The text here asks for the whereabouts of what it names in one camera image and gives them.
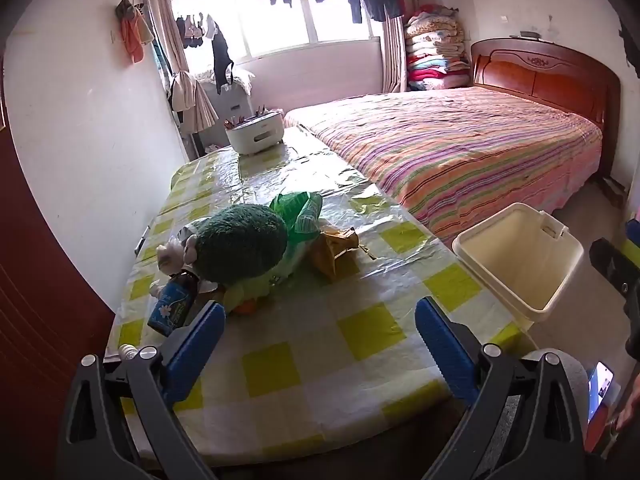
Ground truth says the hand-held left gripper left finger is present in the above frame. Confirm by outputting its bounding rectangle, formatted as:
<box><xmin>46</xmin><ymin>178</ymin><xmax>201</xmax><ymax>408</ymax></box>
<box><xmin>56</xmin><ymin>301</ymin><xmax>228</xmax><ymax>480</ymax></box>

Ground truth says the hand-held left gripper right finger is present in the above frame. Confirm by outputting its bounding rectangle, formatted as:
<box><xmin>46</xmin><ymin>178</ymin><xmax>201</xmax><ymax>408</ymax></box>
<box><xmin>414</xmin><ymin>296</ymin><xmax>588</xmax><ymax>480</ymax></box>

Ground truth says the cream plastic waste bin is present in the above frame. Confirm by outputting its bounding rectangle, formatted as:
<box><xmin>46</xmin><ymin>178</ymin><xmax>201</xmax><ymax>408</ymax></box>
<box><xmin>452</xmin><ymin>202</ymin><xmax>585</xmax><ymax>332</ymax></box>

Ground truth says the grey knit hat lace brim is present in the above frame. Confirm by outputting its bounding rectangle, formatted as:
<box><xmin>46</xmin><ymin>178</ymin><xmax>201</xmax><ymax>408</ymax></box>
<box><xmin>156</xmin><ymin>220</ymin><xmax>201</xmax><ymax>276</ymax></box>

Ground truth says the blue printed packet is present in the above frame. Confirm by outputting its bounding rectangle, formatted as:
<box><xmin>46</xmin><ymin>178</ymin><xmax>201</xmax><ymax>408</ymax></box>
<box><xmin>147</xmin><ymin>270</ymin><xmax>198</xmax><ymax>336</ymax></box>

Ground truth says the dark green fuzzy plush item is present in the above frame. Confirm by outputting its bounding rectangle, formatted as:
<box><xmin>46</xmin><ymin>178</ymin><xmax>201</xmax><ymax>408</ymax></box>
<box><xmin>192</xmin><ymin>203</ymin><xmax>290</xmax><ymax>283</ymax></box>

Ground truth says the smartphone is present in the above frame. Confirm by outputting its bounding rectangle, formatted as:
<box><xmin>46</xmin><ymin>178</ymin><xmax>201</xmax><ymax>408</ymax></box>
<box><xmin>586</xmin><ymin>361</ymin><xmax>616</xmax><ymax>423</ymax></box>

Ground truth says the yellow snack packet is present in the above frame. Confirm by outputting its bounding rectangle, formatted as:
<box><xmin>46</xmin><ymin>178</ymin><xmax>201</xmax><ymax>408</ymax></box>
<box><xmin>310</xmin><ymin>225</ymin><xmax>361</xmax><ymax>281</ymax></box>

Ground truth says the dark red wooden door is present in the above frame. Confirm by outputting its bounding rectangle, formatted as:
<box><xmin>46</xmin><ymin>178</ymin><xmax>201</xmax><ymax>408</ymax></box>
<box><xmin>0</xmin><ymin>110</ymin><xmax>116</xmax><ymax>461</ymax></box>

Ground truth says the striped bed cover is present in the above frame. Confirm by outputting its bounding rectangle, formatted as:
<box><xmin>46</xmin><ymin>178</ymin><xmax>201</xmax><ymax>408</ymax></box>
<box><xmin>284</xmin><ymin>85</ymin><xmax>603</xmax><ymax>246</ymax></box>

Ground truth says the wooden headboard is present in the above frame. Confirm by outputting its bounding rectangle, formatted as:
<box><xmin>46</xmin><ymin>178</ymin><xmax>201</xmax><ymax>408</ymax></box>
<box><xmin>470</xmin><ymin>37</ymin><xmax>622</xmax><ymax>176</ymax></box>

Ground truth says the white plastic storage basket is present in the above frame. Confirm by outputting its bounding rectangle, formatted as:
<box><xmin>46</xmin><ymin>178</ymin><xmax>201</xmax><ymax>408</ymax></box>
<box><xmin>225</xmin><ymin>110</ymin><xmax>286</xmax><ymax>155</ymax></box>

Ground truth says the bundle of pens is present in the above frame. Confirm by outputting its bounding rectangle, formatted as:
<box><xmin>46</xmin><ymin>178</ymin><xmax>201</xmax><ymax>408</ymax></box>
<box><xmin>225</xmin><ymin>105</ymin><xmax>271</xmax><ymax>130</ymax></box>

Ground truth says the white appliance with lace cover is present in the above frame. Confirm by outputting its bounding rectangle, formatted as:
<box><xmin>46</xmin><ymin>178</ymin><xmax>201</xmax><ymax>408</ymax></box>
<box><xmin>200</xmin><ymin>67</ymin><xmax>256</xmax><ymax>148</ymax></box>

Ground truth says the stack of folded quilts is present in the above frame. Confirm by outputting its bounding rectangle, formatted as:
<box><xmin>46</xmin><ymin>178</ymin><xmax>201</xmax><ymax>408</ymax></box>
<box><xmin>404</xmin><ymin>5</ymin><xmax>473</xmax><ymax>92</ymax></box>

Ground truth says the black hanging garment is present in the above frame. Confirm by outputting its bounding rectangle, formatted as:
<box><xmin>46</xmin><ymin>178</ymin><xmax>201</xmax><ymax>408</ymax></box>
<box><xmin>212</xmin><ymin>25</ymin><xmax>236</xmax><ymax>93</ymax></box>

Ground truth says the hanger with small socks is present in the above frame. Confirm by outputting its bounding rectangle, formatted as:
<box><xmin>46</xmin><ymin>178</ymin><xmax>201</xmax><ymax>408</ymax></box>
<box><xmin>175</xmin><ymin>12</ymin><xmax>221</xmax><ymax>51</ymax></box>

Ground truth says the beige striped curtain tied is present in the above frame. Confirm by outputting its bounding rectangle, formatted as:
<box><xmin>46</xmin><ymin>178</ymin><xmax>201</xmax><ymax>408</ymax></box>
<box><xmin>142</xmin><ymin>0</ymin><xmax>221</xmax><ymax>133</ymax></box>

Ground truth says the orange cloth on wall hook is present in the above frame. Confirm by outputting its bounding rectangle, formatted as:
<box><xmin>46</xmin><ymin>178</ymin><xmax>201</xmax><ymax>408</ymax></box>
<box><xmin>116</xmin><ymin>0</ymin><xmax>156</xmax><ymax>63</ymax></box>

